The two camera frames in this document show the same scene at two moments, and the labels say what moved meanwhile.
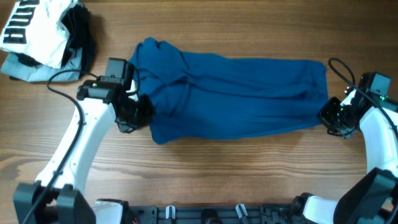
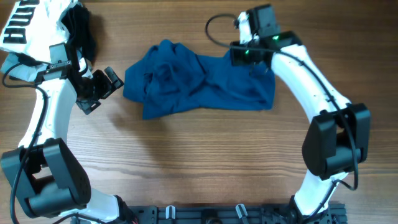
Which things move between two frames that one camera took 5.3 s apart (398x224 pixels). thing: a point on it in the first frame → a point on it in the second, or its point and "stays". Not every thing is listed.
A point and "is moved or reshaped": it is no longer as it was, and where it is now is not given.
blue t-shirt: [198, 96] is moved or reshaped
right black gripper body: [328, 113] → [237, 56]
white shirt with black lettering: [33, 30] stays
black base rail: [213, 214] stays
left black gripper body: [139, 114] → [99, 88]
